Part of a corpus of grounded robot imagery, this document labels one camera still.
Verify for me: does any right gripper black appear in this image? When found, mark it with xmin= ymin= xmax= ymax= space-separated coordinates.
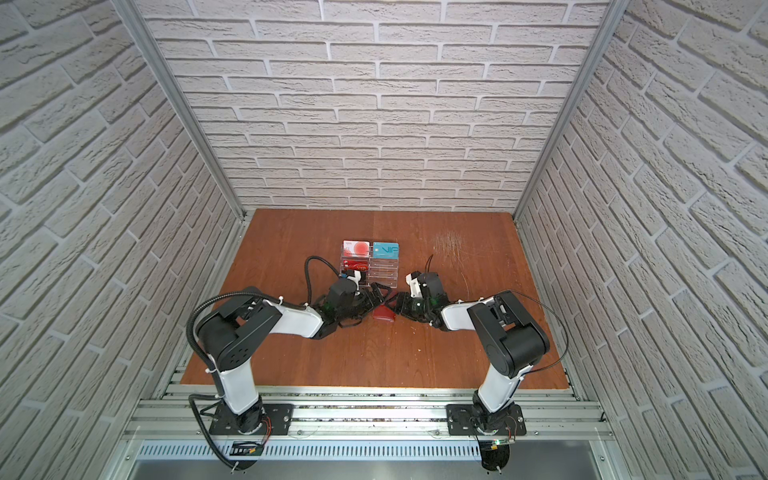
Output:
xmin=385 ymin=291 xmax=433 ymax=321

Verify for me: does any red leather card wallet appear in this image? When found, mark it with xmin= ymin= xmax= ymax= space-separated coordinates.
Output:
xmin=372 ymin=305 xmax=396 ymax=323

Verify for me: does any clear acrylic card display stand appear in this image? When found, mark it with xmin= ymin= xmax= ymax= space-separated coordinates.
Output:
xmin=340 ymin=241 xmax=400 ymax=288

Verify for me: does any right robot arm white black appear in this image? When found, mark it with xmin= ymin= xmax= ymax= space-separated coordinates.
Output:
xmin=395 ymin=271 xmax=550 ymax=431

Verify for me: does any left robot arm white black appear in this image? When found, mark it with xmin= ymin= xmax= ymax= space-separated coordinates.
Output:
xmin=185 ymin=276 xmax=392 ymax=423

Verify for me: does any red VIP card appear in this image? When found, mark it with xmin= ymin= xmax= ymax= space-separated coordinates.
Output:
xmin=342 ymin=258 xmax=369 ymax=272

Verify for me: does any teal VIP card in stand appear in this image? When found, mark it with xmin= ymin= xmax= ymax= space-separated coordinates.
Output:
xmin=372 ymin=242 xmax=400 ymax=260

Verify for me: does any white red circle card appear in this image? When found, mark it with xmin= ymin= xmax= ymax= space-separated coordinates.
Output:
xmin=342 ymin=240 xmax=371 ymax=258

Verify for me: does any small circuit board left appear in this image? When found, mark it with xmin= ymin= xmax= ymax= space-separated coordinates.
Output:
xmin=230 ymin=442 xmax=265 ymax=457

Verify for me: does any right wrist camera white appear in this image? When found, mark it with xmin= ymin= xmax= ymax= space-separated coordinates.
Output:
xmin=406 ymin=271 xmax=422 ymax=298

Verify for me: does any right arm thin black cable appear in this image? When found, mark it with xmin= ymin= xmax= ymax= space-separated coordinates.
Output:
xmin=423 ymin=254 xmax=570 ymax=376

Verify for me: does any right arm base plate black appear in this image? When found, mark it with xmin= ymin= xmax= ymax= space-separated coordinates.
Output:
xmin=446 ymin=403 xmax=527 ymax=438

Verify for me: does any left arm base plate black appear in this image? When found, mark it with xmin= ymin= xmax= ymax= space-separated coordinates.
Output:
xmin=209 ymin=402 xmax=294 ymax=436

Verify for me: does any aluminium mounting rail frame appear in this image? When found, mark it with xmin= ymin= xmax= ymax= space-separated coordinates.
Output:
xmin=102 ymin=381 xmax=629 ymax=479

